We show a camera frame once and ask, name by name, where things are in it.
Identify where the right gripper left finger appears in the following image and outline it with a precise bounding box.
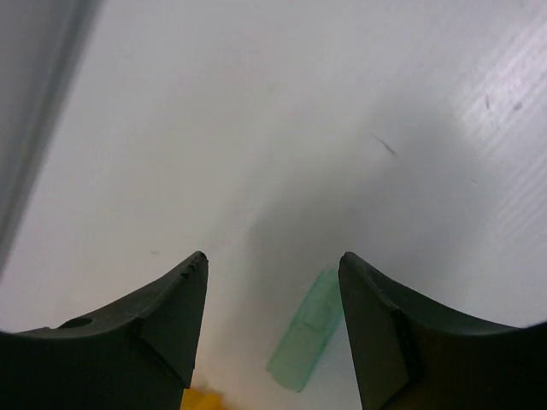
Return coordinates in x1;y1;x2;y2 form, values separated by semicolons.
1;251;209;409

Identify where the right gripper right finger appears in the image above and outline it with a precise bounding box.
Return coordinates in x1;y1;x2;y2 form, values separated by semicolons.
338;252;546;409

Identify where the green correction tape case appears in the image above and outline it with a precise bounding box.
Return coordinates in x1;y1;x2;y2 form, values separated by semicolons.
266;266;343;392

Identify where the yellow plastic bin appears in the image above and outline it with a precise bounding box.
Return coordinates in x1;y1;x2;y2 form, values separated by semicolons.
180;388;226;410

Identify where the aluminium frame rail back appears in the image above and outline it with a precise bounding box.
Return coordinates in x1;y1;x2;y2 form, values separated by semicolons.
1;1;102;263

